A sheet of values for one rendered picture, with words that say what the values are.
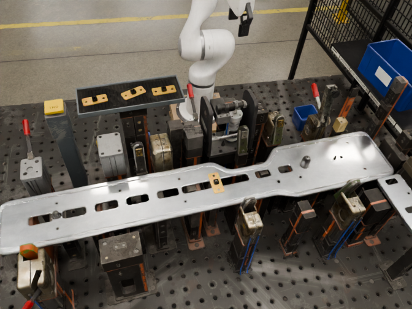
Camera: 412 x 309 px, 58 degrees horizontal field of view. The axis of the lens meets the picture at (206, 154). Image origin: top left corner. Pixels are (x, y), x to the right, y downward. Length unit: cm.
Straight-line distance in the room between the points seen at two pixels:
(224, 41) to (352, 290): 107
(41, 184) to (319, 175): 96
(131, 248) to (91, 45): 278
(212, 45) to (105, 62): 205
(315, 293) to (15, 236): 105
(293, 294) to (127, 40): 286
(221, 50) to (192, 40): 13
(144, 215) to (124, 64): 235
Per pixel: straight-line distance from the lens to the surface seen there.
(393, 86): 162
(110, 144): 127
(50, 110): 136
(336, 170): 144
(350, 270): 160
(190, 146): 135
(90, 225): 124
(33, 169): 133
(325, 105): 144
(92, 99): 134
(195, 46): 150
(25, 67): 359
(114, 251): 115
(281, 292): 148
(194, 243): 150
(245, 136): 135
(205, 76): 160
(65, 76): 340
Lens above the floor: 206
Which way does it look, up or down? 51 degrees down
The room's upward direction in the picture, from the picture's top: 5 degrees clockwise
